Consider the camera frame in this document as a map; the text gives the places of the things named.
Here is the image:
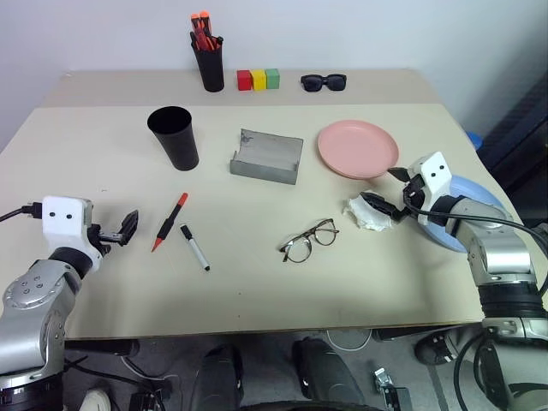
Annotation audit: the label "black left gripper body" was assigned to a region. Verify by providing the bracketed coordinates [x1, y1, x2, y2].
[86, 222, 125, 244]

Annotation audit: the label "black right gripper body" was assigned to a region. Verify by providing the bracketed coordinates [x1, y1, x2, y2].
[390, 172, 429, 222]

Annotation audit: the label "crumpled white tissue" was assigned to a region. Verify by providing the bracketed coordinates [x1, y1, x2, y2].
[341, 190, 396, 233]

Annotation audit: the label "black pen with orange cap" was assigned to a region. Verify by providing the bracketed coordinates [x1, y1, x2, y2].
[150, 192, 190, 254]

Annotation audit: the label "pink plate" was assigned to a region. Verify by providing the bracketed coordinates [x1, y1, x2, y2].
[316, 119, 401, 180]

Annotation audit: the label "light blue plate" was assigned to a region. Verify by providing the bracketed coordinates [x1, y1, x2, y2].
[417, 174, 515, 254]

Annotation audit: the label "brown framed eyeglasses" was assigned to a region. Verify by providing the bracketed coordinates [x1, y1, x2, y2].
[279, 217, 341, 265]

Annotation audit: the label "white marker with black cap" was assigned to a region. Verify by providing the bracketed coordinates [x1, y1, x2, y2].
[179, 223, 211, 273]

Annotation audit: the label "empty black cup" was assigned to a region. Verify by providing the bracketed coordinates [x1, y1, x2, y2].
[146, 105, 201, 172]

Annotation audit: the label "black table crossbar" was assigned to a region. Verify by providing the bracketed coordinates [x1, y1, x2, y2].
[63, 339, 141, 358]

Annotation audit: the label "open grey glasses case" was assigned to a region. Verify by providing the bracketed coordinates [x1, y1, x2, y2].
[229, 128, 305, 187]

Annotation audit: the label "black ribbed case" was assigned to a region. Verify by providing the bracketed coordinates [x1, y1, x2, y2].
[478, 74, 548, 192]

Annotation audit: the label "black sunglasses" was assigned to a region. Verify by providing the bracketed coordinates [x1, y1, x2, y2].
[300, 73, 348, 93]

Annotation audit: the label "white round floor object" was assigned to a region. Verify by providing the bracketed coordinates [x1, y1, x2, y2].
[80, 386, 113, 411]

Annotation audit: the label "dark rounded shape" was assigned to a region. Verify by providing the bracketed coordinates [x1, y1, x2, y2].
[292, 337, 367, 411]
[190, 343, 246, 411]

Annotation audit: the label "black pen holder cup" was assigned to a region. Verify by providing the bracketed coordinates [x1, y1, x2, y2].
[190, 32, 226, 93]

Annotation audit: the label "red pen with black clip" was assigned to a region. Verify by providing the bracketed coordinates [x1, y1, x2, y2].
[193, 34, 225, 52]

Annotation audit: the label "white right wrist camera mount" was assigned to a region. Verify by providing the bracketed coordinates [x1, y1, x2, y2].
[413, 152, 454, 227]

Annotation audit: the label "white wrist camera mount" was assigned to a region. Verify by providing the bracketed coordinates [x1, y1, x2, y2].
[42, 195, 104, 273]
[413, 152, 454, 227]

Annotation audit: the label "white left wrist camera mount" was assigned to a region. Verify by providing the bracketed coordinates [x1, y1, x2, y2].
[42, 195, 104, 273]

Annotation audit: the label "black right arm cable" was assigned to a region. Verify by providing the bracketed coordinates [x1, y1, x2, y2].
[402, 188, 548, 296]

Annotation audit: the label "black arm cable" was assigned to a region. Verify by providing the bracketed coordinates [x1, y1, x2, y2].
[0, 203, 45, 223]
[402, 188, 548, 296]

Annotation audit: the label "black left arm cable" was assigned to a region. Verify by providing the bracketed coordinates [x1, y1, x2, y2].
[0, 203, 45, 223]

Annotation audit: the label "white floor cable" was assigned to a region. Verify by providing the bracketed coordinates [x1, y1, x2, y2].
[325, 328, 372, 351]

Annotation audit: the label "metal caster bracket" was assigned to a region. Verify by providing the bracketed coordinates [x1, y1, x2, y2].
[371, 366, 413, 411]

